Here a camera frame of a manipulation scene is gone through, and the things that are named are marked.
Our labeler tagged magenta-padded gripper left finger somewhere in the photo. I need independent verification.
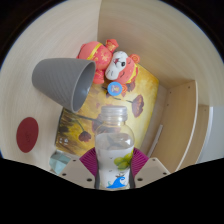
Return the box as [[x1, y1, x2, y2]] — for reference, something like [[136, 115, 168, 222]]
[[59, 147, 100, 190]]

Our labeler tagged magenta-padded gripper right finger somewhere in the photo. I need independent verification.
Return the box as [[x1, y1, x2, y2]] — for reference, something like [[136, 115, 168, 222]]
[[129, 148, 171, 189]]

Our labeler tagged clear plastic drink bottle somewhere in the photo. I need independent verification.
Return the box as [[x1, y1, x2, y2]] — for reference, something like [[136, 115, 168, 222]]
[[94, 105, 136, 190]]

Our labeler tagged teal faceted vase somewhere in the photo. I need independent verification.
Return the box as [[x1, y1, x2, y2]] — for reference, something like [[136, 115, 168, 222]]
[[49, 150, 72, 176]]

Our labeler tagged white light bar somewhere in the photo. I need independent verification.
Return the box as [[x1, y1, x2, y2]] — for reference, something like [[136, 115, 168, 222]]
[[146, 124, 164, 158]]

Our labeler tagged light wood shelf unit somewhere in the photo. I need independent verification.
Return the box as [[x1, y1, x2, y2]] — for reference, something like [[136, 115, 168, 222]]
[[148, 79, 214, 174]]

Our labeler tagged flat round red coaster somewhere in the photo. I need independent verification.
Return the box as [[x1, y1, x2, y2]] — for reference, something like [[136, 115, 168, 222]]
[[15, 116, 40, 154]]

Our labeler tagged yellow poppy flower painting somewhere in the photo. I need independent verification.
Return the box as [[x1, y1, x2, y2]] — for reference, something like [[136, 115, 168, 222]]
[[54, 63, 160, 158]]

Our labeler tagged grey ribbed mug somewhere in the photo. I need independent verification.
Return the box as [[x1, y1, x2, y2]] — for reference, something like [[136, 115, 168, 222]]
[[31, 57, 97, 114]]

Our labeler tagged red and orange plush toy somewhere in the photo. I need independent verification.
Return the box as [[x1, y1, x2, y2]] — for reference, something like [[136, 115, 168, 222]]
[[76, 38, 141, 98]]

